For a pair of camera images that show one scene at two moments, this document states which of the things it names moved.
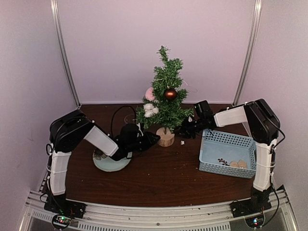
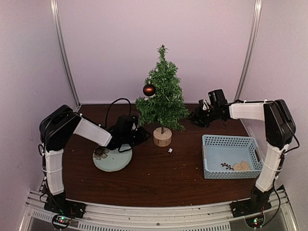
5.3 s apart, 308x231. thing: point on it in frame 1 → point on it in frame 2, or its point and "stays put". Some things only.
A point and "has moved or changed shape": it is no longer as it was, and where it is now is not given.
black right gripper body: [190, 129] → [205, 117]
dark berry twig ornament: [224, 160] → [226, 165]
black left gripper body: [141, 145] → [133, 139]
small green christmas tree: [170, 109] stays put
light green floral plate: [105, 163] stays put
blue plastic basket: [227, 153] has moved or changed shape
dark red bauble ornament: [170, 94] → [148, 90]
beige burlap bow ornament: [240, 163] has moved or changed shape
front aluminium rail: [216, 217] stays put
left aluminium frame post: [54, 6] stays put
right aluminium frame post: [249, 53] stays put
